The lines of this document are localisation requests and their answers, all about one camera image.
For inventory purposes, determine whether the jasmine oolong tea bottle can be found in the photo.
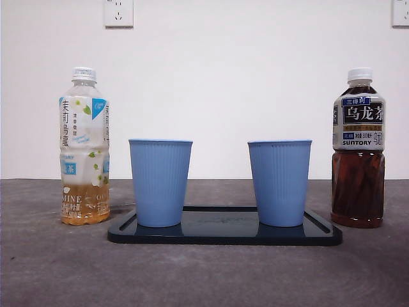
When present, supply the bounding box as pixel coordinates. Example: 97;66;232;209
58;66;111;226

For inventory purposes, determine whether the dark oolong tea bottle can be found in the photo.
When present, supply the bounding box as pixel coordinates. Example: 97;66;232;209
330;67;387;229

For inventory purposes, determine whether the blue ribbed plastic cup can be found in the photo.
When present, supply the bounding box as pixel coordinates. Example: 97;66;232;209
128;138;194;228
247;138;313;228

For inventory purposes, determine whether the dark teal rectangular tray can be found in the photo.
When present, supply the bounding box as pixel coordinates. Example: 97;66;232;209
107;205;343;246

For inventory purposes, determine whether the white wall socket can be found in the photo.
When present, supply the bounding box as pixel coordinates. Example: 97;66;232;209
391;0;409;28
103;0;134;29

